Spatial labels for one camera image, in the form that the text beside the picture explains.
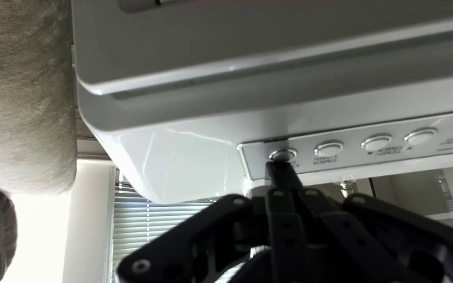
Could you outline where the white glass door cabinet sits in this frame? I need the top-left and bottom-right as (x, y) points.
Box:
(369, 163), (453, 234)

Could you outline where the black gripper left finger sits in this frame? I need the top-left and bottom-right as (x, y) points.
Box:
(116, 158), (291, 283)

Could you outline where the beige fabric sofa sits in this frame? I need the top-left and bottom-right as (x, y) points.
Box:
(0, 0), (78, 196)

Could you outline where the white portable air conditioner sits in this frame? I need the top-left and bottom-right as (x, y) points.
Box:
(69, 0), (453, 205)

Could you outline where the white window blind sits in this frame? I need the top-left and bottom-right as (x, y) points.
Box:
(111, 179), (212, 283)

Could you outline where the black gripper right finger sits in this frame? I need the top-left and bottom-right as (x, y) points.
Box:
(278, 158), (453, 283)

